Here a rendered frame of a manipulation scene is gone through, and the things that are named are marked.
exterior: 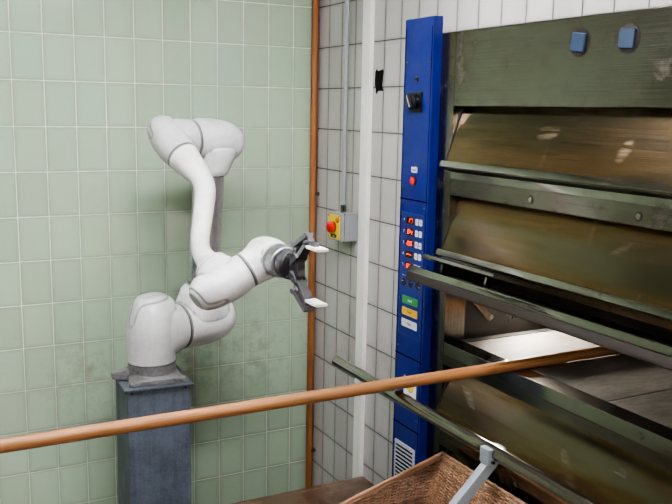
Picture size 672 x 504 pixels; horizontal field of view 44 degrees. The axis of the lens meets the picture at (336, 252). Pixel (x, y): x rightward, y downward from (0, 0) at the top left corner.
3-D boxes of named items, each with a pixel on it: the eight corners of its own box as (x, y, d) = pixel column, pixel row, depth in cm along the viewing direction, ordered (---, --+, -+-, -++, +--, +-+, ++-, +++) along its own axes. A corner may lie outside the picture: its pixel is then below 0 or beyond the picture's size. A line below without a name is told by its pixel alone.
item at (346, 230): (344, 237, 310) (345, 210, 308) (357, 241, 301) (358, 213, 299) (326, 238, 306) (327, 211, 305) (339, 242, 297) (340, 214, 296)
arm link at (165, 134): (174, 138, 249) (211, 138, 259) (144, 104, 258) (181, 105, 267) (161, 174, 256) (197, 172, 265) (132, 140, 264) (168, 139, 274)
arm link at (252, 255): (301, 267, 231) (262, 291, 227) (279, 257, 245) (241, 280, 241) (286, 233, 228) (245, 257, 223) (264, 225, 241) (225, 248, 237)
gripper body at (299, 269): (299, 247, 224) (315, 252, 216) (299, 278, 225) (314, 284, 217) (273, 248, 220) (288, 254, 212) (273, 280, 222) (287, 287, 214)
